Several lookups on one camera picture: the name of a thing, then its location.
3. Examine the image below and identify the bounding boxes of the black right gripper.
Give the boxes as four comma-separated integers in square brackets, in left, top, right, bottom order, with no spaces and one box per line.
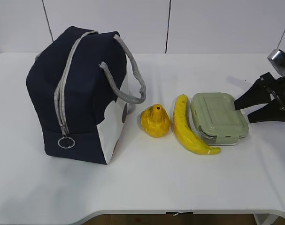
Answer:
[234,73,285,123]

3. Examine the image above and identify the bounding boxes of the green lidded glass container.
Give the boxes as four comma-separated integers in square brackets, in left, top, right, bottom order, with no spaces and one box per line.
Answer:
[190,92,249,146]

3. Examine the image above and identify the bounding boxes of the yellow toy banana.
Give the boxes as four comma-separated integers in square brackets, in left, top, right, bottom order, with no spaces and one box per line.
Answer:
[172,94,221,155]

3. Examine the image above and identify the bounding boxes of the yellow toy pear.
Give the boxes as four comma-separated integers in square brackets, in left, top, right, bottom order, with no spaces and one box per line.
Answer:
[140,104,170,138]

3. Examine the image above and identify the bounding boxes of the navy blue lunch bag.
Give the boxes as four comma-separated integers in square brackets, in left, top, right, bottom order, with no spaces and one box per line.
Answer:
[26,26,146,165]

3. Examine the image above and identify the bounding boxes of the black tape on table edge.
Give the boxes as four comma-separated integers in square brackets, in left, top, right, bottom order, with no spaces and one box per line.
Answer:
[166,211,193,216]

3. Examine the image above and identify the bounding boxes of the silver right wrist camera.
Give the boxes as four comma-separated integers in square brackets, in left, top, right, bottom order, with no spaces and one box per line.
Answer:
[267,49,285,77]

